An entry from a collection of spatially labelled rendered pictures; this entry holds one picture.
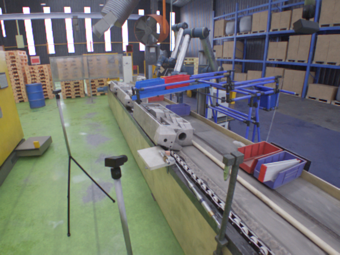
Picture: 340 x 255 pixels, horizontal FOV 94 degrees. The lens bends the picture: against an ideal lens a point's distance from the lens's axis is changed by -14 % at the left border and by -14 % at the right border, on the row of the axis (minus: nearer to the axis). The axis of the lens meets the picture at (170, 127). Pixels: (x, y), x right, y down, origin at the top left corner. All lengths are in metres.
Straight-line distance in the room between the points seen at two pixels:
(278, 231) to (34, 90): 7.88
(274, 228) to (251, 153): 0.71
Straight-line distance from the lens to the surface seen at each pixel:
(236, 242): 1.00
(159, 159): 1.48
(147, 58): 8.35
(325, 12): 10.76
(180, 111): 2.66
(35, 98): 8.04
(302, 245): 1.14
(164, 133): 1.55
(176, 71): 2.75
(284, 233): 1.15
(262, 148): 1.75
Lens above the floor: 1.55
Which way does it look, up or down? 21 degrees down
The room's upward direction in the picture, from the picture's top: straight up
